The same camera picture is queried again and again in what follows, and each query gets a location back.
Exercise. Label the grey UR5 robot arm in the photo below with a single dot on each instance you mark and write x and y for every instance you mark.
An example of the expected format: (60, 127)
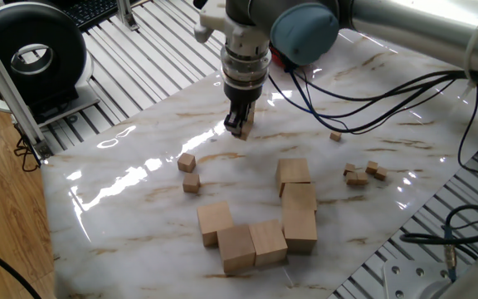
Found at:
(409, 25)

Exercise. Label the small wooden cube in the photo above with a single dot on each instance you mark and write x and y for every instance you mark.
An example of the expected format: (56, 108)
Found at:
(351, 179)
(371, 167)
(349, 168)
(380, 173)
(362, 178)
(335, 136)

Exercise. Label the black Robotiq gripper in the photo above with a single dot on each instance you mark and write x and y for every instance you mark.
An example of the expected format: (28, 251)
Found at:
(243, 96)

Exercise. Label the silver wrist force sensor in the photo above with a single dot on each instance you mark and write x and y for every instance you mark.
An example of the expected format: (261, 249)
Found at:
(245, 68)

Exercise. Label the aluminium frame bar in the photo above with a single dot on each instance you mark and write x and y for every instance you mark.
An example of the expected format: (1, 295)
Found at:
(127, 16)
(8, 89)

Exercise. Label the large wooden cube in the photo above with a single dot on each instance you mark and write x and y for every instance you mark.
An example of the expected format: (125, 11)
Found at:
(235, 248)
(299, 230)
(299, 197)
(213, 220)
(268, 242)
(293, 170)

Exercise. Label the black computer keyboard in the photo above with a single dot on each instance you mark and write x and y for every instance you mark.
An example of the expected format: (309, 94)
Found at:
(89, 10)

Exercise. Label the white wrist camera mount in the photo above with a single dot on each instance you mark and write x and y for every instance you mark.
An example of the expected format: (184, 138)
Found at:
(222, 21)

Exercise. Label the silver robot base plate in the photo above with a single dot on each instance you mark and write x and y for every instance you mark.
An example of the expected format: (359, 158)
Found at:
(407, 282)

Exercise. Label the red glossy bowl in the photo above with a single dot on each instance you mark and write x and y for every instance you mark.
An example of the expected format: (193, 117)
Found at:
(277, 60)

